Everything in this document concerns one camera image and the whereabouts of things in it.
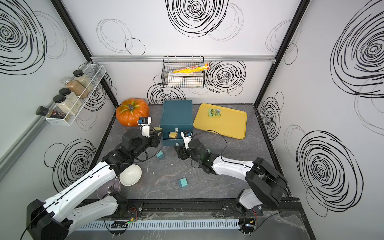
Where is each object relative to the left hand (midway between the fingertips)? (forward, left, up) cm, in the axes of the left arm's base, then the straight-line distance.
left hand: (159, 130), depth 75 cm
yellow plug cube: (+6, -5, -14) cm, 16 cm away
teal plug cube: (-2, +3, -23) cm, 23 cm away
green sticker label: (+34, -33, -23) cm, 53 cm away
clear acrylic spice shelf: (+37, +46, +8) cm, 60 cm away
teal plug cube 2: (-18, -12, -23) cm, 32 cm away
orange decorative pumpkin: (+22, +26, -13) cm, 37 cm away
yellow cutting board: (+25, -42, -23) cm, 54 cm away
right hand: (-3, -10, -11) cm, 15 cm away
